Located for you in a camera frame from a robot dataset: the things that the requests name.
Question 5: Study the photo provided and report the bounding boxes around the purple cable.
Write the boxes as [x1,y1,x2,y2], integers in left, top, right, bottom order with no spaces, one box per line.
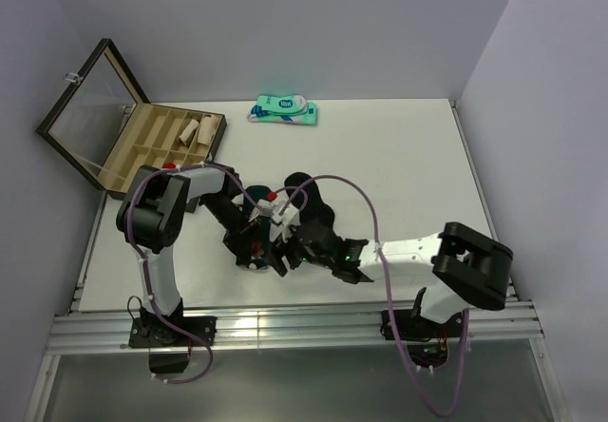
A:
[275,174,471,417]
[123,163,267,385]

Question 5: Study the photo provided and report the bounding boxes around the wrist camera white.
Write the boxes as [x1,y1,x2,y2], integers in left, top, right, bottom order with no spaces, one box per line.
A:
[269,201,300,242]
[256,191,284,218]

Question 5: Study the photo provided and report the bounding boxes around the mint green folded socks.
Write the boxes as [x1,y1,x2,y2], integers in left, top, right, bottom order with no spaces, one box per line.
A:
[247,95,317,125]

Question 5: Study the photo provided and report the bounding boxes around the aluminium frame rail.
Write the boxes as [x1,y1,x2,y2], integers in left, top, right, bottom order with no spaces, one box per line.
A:
[45,301,543,355]

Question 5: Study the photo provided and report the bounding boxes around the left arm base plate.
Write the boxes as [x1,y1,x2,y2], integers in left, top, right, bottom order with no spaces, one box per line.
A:
[128,316,217,349]

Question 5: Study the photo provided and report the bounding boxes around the black wooden organizer box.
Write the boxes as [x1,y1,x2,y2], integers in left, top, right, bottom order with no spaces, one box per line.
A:
[36,38,227,200]

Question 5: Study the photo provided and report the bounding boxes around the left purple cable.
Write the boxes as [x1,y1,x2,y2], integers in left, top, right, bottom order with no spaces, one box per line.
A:
[123,163,267,385]

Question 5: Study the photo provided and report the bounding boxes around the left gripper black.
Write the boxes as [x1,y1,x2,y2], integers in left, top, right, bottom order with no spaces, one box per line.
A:
[201,193,261,266]

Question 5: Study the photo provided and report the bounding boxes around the black sock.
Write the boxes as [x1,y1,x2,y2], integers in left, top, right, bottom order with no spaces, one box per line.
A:
[284,172,335,228]

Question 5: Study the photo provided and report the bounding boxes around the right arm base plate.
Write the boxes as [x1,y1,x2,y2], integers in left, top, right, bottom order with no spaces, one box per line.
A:
[394,309,464,342]

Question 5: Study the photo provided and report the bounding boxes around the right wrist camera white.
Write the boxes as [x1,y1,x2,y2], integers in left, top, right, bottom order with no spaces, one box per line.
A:
[269,201,300,242]

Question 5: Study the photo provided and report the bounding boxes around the beige rolled sock right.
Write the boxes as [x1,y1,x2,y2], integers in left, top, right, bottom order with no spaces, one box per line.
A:
[197,115,219,145]

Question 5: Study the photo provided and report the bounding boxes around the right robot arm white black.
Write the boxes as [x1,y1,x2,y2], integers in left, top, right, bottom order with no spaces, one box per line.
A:
[270,220,513,336]

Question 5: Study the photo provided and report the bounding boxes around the dark green patterned sock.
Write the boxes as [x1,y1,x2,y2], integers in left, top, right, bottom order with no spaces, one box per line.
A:
[236,184,271,270]

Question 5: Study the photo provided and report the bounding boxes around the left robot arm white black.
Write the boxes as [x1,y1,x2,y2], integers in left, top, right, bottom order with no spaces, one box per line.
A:
[116,163,268,345]

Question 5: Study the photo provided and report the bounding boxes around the beige rolled sock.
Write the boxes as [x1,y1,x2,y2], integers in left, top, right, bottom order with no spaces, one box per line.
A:
[197,115,219,145]
[178,119,200,146]

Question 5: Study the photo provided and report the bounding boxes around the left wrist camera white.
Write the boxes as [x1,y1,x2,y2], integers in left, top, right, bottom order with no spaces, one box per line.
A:
[256,191,284,218]

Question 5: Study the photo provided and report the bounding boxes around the beige rolled sock left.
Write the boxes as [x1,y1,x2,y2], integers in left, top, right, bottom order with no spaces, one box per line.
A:
[178,119,200,146]

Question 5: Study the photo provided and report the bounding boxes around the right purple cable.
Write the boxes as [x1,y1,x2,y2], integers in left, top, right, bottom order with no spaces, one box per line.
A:
[275,174,471,417]

